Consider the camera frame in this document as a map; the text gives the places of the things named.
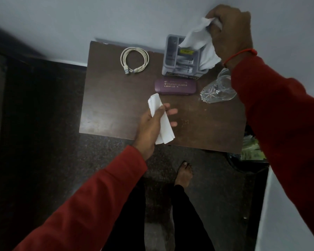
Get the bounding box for person's right hand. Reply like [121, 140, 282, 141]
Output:
[205, 4, 255, 70]

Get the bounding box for person's left hand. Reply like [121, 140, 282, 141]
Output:
[132, 103, 178, 161]

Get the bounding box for white paper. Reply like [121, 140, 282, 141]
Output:
[147, 93, 176, 145]

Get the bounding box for white tissue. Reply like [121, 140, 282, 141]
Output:
[178, 17, 223, 71]

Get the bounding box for person's right forearm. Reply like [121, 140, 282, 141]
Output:
[230, 55, 314, 251]

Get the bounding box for person's left forearm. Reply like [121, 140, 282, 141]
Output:
[13, 145, 148, 251]

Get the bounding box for purple spectacle case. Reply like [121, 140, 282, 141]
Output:
[154, 77, 197, 95]

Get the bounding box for grey plastic organizer box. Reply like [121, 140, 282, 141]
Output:
[161, 34, 209, 81]

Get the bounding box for person's bare foot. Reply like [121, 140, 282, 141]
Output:
[174, 161, 194, 188]

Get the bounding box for clear glass tumbler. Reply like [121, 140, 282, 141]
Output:
[200, 68, 237, 104]

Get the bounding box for green white packet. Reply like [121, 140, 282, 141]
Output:
[239, 135, 266, 161]

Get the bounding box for black waste bin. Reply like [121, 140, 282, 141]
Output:
[226, 124, 270, 175]

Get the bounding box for person's black trousers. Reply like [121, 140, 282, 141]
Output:
[102, 177, 215, 251]

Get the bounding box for red thread bracelet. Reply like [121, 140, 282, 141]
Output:
[222, 48, 258, 69]

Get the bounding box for coiled white usb cable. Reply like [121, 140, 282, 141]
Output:
[120, 47, 150, 75]

